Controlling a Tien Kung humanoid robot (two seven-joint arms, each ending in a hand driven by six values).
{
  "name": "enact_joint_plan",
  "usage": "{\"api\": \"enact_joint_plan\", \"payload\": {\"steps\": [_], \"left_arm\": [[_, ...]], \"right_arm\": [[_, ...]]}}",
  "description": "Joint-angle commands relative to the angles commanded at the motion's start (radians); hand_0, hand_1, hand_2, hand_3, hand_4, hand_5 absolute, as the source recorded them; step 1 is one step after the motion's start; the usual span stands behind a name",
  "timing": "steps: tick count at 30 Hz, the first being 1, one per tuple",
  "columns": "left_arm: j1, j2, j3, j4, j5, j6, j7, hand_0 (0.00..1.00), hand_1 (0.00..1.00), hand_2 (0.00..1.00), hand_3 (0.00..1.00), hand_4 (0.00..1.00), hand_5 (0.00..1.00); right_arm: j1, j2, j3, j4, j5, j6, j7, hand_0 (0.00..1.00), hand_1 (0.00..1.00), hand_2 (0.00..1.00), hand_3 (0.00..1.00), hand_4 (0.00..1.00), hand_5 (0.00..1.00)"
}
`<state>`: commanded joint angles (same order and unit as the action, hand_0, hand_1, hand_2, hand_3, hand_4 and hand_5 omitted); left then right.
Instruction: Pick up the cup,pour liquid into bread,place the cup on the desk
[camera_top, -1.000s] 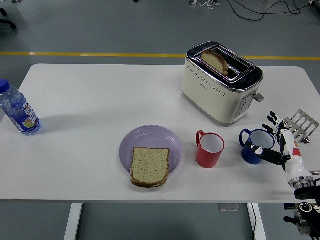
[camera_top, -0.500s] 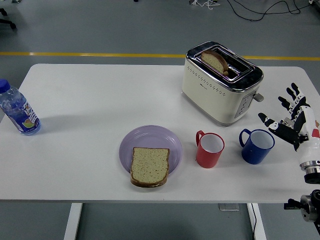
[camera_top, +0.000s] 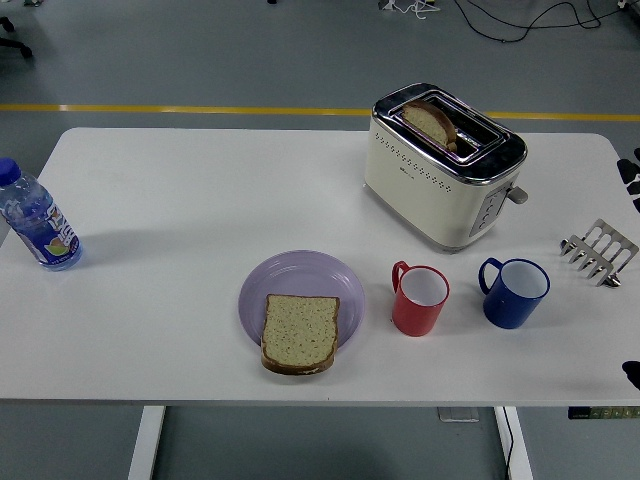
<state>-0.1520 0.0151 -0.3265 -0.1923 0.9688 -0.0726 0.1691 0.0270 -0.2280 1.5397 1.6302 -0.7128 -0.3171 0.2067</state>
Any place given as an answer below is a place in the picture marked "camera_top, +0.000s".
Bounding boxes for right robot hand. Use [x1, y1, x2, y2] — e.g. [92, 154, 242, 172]
[616, 147, 640, 391]

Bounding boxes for blue enamel mug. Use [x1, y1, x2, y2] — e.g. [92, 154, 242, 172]
[478, 256, 551, 330]

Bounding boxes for upright bread slice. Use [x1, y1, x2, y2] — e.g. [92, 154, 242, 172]
[401, 99, 458, 152]

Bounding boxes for flat bread slice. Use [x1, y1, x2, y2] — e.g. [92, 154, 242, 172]
[259, 293, 341, 376]

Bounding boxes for metal toast rack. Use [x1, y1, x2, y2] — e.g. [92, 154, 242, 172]
[558, 217, 640, 289]

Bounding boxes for cream and chrome toaster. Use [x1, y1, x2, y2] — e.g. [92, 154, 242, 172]
[362, 82, 529, 254]

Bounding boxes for black table control panel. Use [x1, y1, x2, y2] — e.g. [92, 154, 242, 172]
[566, 406, 640, 420]

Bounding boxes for red enamel mug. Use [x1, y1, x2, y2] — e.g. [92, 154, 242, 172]
[391, 259, 451, 338]

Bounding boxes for white table leg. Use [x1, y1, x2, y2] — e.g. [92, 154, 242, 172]
[493, 405, 534, 480]
[126, 405, 167, 480]

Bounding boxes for purple round plate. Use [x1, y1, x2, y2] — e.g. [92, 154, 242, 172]
[237, 249, 366, 357]

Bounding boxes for blue-capped water bottle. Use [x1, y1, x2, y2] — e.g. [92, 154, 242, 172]
[0, 157, 84, 272]

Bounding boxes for black office chair base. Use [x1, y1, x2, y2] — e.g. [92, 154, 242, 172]
[0, 16, 34, 60]

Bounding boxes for black floor cable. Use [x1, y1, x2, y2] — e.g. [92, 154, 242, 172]
[452, 0, 621, 44]

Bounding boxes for white floor cable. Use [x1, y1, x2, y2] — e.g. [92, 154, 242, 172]
[378, 0, 441, 21]

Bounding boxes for thin black table cable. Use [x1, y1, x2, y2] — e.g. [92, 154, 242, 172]
[501, 407, 516, 480]

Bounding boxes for grey under-table bracket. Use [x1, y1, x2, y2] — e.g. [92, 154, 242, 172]
[437, 407, 481, 424]

